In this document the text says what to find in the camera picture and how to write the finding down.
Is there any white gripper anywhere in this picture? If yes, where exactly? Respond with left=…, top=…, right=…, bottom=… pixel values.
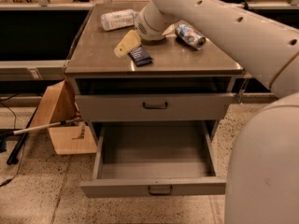
left=114, top=1, right=178, bottom=58

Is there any dark blue rxbar wrapper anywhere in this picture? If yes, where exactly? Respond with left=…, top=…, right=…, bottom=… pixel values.
left=128, top=47, right=152, bottom=66

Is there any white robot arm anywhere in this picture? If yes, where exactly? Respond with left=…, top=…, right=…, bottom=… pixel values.
left=115, top=0, right=299, bottom=224

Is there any grey metal drawer cabinet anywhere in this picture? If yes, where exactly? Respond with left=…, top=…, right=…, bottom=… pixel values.
left=66, top=3, right=244, bottom=133

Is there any closed grey upper drawer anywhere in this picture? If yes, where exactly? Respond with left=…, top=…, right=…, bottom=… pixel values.
left=76, top=93, right=235, bottom=121

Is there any open grey middle drawer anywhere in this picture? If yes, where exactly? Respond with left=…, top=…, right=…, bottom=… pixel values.
left=80, top=121, right=226, bottom=198

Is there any clear plastic water bottle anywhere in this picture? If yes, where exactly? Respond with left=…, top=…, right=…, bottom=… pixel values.
left=100, top=9, right=137, bottom=31

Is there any crushed blue silver can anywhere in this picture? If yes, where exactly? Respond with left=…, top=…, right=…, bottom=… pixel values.
left=175, top=23, right=206, bottom=50

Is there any white and black pole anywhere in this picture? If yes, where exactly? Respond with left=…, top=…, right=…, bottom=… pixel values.
left=0, top=118, right=82, bottom=138

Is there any grey metal railing frame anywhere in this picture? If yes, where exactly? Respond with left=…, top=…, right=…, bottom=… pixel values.
left=1, top=0, right=299, bottom=85

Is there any black cable on floor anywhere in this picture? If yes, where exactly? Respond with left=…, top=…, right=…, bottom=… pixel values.
left=0, top=93, right=26, bottom=189

